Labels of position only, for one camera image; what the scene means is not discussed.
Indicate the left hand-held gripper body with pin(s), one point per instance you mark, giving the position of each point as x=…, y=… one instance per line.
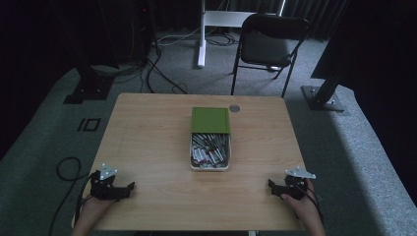
x=102, y=189

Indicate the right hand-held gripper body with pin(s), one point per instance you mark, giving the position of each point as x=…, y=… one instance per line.
x=295, y=187

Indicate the person's left hand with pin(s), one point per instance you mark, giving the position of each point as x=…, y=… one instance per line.
x=95, y=206

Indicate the person's right hand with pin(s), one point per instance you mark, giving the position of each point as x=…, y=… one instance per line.
x=303, y=208

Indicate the white open box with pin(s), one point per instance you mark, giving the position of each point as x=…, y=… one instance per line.
x=191, y=157

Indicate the pile of small packets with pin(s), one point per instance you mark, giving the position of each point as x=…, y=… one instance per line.
x=209, y=151

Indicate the round grey table grommet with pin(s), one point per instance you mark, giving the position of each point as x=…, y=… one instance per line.
x=234, y=108

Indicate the green box lid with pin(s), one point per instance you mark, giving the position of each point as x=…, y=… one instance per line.
x=210, y=120

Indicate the black metal stand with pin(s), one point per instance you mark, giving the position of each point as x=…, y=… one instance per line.
x=323, y=98
x=90, y=87

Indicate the black folding chair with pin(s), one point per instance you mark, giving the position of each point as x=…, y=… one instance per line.
x=267, y=46

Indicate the black curtain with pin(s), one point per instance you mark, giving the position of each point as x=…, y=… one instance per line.
x=380, y=65

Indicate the dark computer tower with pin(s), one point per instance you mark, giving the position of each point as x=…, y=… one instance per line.
x=142, y=32

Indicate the white desk frame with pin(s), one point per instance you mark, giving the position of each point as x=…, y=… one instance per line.
x=201, y=49

